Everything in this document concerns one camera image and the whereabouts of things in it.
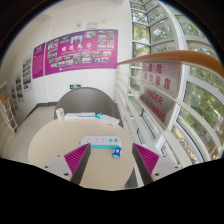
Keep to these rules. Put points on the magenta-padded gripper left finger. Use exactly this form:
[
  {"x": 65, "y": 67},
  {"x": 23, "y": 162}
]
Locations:
[{"x": 78, "y": 158}]

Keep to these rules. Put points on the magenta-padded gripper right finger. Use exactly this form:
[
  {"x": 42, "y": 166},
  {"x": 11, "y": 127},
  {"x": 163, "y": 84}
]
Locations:
[{"x": 146, "y": 159}]

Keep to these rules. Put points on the flat white blue box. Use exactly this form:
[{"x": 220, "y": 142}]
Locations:
[{"x": 80, "y": 115}]

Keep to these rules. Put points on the small white green box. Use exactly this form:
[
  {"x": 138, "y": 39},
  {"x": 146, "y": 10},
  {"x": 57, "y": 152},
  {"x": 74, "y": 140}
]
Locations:
[{"x": 60, "y": 114}]

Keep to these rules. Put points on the long white blue box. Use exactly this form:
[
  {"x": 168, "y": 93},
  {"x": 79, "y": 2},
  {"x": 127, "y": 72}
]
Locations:
[{"x": 108, "y": 120}]

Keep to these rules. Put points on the grey curved chair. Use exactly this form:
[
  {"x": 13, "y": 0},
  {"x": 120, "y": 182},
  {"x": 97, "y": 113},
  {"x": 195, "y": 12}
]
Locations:
[{"x": 85, "y": 100}]

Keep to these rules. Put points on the red-lettered danger sign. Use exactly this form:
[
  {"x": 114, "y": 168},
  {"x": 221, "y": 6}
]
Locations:
[{"x": 158, "y": 93}]

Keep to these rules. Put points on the green exit sign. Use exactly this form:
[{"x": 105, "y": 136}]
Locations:
[{"x": 75, "y": 86}]

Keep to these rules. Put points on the white stair railing orange handrail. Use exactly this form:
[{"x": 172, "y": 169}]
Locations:
[{"x": 8, "y": 115}]

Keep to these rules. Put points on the white photo board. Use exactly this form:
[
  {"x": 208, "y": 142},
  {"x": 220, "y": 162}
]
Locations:
[
  {"x": 27, "y": 72},
  {"x": 19, "y": 86},
  {"x": 13, "y": 96}
]

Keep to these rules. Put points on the narrow magenta text poster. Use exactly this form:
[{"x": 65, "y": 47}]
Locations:
[{"x": 38, "y": 60}]

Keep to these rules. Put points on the large magenta photo poster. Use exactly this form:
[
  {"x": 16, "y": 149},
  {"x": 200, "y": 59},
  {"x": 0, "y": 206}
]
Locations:
[{"x": 81, "y": 51}]

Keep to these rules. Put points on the white railing wooden handrail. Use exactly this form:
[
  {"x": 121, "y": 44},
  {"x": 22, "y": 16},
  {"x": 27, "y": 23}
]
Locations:
[{"x": 186, "y": 56}]

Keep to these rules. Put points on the white-framed glass window wall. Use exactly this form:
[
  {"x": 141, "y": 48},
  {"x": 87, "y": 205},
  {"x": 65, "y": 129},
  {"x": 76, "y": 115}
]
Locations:
[{"x": 160, "y": 30}]

